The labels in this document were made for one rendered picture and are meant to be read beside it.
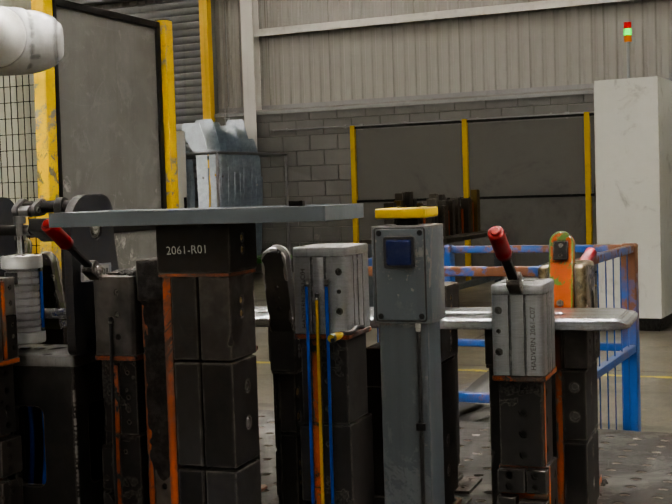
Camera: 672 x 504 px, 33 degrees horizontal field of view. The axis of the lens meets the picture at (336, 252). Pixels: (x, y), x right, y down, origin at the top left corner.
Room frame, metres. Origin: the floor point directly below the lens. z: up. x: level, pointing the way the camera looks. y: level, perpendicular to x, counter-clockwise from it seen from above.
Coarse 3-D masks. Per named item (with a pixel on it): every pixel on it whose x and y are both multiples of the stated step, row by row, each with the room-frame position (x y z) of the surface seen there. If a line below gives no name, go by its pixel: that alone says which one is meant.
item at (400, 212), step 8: (384, 208) 1.33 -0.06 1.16; (392, 208) 1.32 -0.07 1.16; (400, 208) 1.31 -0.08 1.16; (408, 208) 1.31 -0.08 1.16; (416, 208) 1.30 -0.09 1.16; (424, 208) 1.30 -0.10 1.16; (432, 208) 1.33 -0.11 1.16; (376, 216) 1.32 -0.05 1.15; (384, 216) 1.32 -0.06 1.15; (392, 216) 1.31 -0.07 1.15; (400, 216) 1.31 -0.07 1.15; (408, 216) 1.31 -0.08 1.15; (416, 216) 1.30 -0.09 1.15; (424, 216) 1.30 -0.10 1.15; (432, 216) 1.33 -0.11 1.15; (400, 224) 1.33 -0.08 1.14; (408, 224) 1.33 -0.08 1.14; (416, 224) 1.33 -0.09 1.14
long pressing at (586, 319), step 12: (264, 312) 1.79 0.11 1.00; (372, 312) 1.70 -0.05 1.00; (456, 312) 1.68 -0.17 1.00; (468, 312) 1.67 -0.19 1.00; (480, 312) 1.67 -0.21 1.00; (564, 312) 1.62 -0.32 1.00; (576, 312) 1.62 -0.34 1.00; (588, 312) 1.61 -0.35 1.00; (600, 312) 1.61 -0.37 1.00; (612, 312) 1.60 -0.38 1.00; (624, 312) 1.60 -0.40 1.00; (636, 312) 1.63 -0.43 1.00; (264, 324) 1.67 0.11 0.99; (372, 324) 1.61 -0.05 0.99; (444, 324) 1.57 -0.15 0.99; (456, 324) 1.57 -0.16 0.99; (468, 324) 1.56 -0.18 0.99; (480, 324) 1.55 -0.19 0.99; (564, 324) 1.52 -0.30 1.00; (576, 324) 1.51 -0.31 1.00; (588, 324) 1.50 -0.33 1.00; (600, 324) 1.50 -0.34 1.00; (612, 324) 1.50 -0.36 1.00; (624, 324) 1.51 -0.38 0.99
